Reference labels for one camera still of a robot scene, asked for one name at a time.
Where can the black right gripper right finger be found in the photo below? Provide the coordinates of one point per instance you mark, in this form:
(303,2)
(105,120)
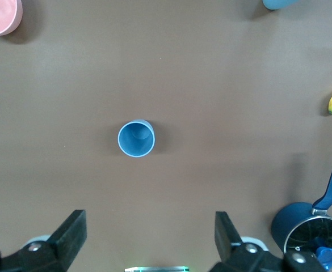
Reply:
(225,238)

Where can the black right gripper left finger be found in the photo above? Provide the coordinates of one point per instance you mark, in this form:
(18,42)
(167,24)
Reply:
(66,238)

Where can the light blue cup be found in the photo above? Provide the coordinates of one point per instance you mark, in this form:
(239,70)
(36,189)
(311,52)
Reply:
(134,141)
(276,3)

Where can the dark blue saucepan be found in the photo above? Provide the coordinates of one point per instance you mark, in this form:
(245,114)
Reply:
(289,224)

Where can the blue cap in saucepan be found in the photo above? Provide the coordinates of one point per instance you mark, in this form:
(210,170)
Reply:
(328,256)

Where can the brown table cover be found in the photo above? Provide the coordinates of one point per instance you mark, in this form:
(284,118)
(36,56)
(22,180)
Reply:
(182,85)

